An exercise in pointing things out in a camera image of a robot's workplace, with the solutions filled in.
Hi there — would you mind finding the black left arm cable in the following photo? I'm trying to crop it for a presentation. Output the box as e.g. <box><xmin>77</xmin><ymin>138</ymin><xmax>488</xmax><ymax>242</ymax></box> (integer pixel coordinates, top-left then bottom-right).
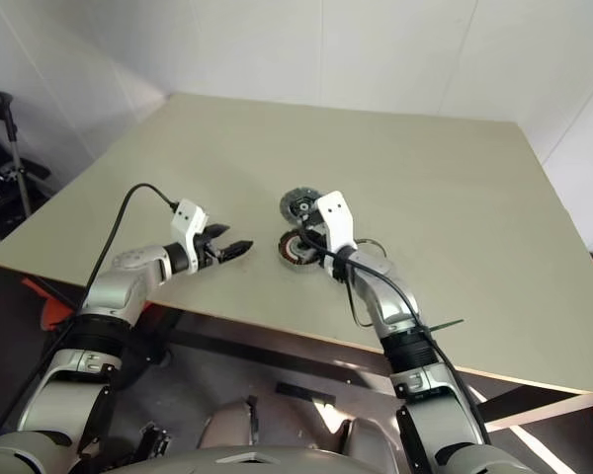
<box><xmin>0</xmin><ymin>183</ymin><xmax>182</xmax><ymax>443</ymax></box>

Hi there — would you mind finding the black folding stroller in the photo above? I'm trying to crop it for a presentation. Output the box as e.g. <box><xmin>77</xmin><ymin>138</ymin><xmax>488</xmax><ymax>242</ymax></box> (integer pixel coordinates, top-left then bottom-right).
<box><xmin>0</xmin><ymin>90</ymin><xmax>53</xmax><ymax>243</ymax></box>

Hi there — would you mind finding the black hinged bracket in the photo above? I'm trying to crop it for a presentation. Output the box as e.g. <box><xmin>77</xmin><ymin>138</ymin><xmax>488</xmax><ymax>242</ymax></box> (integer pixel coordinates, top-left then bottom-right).
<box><xmin>135</xmin><ymin>422</ymin><xmax>172</xmax><ymax>465</ymax></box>

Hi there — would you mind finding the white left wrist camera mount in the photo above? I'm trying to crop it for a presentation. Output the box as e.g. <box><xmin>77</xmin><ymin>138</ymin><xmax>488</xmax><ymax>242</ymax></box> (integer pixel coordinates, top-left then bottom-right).
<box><xmin>170</xmin><ymin>197</ymin><xmax>212</xmax><ymax>276</ymax></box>

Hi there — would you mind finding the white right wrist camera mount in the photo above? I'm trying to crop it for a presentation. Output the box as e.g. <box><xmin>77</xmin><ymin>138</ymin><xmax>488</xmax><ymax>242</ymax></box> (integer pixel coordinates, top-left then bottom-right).
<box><xmin>309</xmin><ymin>191</ymin><xmax>359</xmax><ymax>278</ymax></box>

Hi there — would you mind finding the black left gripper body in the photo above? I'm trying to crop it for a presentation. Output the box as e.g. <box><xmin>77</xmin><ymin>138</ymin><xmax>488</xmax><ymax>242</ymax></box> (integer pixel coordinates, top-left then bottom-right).
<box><xmin>193</xmin><ymin>234</ymin><xmax>226</xmax><ymax>269</ymax></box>

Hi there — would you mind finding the dark cable tie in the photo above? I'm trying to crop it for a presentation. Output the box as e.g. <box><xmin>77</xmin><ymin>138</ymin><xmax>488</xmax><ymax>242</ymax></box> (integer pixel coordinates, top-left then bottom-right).
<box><xmin>424</xmin><ymin>318</ymin><xmax>465</xmax><ymax>334</ymax></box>

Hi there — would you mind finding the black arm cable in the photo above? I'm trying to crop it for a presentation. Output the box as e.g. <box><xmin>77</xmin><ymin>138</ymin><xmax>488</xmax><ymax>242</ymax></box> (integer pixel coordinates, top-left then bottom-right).
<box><xmin>298</xmin><ymin>224</ymin><xmax>493</xmax><ymax>448</ymax></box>
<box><xmin>0</xmin><ymin>183</ymin><xmax>182</xmax><ymax>443</ymax></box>

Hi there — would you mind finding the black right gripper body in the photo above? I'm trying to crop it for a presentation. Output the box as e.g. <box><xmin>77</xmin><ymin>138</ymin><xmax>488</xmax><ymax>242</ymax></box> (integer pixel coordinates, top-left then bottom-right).
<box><xmin>299</xmin><ymin>216</ymin><xmax>328</xmax><ymax>251</ymax></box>

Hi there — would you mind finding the black floor tape strip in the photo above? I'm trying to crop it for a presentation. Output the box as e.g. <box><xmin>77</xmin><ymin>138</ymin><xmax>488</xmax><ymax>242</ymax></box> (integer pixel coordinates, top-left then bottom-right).
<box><xmin>275</xmin><ymin>382</ymin><xmax>337</xmax><ymax>404</ymax></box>

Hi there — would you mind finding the beige rounded shell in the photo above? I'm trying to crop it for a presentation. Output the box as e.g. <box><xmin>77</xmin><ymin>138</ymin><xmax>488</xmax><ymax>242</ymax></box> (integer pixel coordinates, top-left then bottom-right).
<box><xmin>200</xmin><ymin>394</ymin><xmax>258</xmax><ymax>451</ymax></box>

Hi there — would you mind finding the dark table frame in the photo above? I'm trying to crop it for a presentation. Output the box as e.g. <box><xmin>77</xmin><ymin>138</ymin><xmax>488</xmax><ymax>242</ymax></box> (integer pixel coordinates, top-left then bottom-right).
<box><xmin>142</xmin><ymin>300</ymin><xmax>593</xmax><ymax>431</ymax></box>

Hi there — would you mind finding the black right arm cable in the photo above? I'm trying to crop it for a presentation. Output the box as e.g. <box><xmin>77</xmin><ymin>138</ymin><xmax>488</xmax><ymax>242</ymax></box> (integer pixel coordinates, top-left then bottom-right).
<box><xmin>298</xmin><ymin>224</ymin><xmax>493</xmax><ymax>448</ymax></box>

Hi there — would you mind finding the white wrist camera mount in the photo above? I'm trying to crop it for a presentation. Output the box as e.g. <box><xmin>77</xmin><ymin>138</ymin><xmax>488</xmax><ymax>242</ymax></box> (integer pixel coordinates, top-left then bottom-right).
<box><xmin>170</xmin><ymin>197</ymin><xmax>212</xmax><ymax>276</ymax></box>
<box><xmin>309</xmin><ymin>191</ymin><xmax>359</xmax><ymax>278</ymax></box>

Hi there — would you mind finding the silver robot torso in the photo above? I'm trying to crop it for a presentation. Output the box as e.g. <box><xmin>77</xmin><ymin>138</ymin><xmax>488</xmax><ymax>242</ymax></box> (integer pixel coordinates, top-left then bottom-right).
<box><xmin>78</xmin><ymin>443</ymin><xmax>426</xmax><ymax>474</ymax></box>

